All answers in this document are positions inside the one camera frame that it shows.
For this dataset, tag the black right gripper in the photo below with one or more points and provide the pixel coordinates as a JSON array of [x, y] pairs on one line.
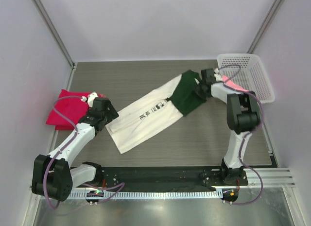
[[202, 95]]

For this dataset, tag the folded magenta t shirt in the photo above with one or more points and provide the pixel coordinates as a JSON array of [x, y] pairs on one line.
[[72, 108]]

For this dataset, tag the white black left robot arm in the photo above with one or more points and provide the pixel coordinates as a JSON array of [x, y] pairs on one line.
[[53, 177]]

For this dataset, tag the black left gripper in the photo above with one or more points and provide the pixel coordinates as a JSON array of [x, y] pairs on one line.
[[112, 113]]

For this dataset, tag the white and green t shirt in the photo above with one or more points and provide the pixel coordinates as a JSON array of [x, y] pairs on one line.
[[156, 111]]

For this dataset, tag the left aluminium corner post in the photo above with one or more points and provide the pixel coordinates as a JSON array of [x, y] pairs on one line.
[[47, 20]]

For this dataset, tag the white perforated plastic basket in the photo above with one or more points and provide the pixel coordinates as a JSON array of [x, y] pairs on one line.
[[247, 71]]

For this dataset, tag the aluminium corner post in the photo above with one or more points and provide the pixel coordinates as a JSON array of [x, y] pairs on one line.
[[47, 20], [272, 12]]

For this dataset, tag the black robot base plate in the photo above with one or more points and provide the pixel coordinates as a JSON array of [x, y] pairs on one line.
[[207, 176]]

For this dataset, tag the pink t shirt in basket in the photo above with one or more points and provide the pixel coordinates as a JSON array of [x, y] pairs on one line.
[[231, 85]]

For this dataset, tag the aluminium frame rail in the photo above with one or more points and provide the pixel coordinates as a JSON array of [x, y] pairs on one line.
[[267, 177]]

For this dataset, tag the white slotted cable duct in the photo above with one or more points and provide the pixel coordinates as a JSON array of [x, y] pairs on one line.
[[90, 194]]

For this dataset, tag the right aluminium corner post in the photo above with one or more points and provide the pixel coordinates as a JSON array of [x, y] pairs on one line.
[[272, 12]]

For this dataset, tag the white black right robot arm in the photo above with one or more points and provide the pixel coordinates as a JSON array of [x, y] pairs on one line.
[[243, 117]]

